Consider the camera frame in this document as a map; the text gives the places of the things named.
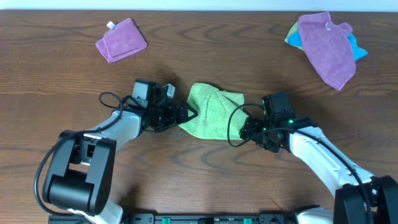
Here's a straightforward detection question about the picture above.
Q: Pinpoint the light green cloth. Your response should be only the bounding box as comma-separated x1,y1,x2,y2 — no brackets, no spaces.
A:
179,83,248,140

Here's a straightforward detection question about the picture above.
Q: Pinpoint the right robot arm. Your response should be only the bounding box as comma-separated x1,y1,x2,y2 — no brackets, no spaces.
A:
240,117,397,223

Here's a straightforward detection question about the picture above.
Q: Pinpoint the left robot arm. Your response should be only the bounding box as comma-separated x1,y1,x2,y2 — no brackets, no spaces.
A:
35,98,198,223

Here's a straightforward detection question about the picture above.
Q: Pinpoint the folded purple cloth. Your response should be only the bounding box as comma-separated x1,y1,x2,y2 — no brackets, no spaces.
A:
95,18,148,63

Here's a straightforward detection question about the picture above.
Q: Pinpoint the blue cloth in pile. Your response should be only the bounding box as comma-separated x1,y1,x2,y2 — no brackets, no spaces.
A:
287,30,368,62

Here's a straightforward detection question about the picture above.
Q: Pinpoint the purple cloth in pile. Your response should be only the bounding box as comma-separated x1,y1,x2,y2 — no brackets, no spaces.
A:
298,12,356,91

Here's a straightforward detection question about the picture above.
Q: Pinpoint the green cloth under pile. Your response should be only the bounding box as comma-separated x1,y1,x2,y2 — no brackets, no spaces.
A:
284,22,303,50

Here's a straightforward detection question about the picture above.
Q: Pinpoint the right black cable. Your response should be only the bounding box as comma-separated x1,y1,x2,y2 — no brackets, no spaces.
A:
227,103,373,224

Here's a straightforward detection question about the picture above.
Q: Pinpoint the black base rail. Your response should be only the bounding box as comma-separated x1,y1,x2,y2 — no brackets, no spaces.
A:
48,212,299,224

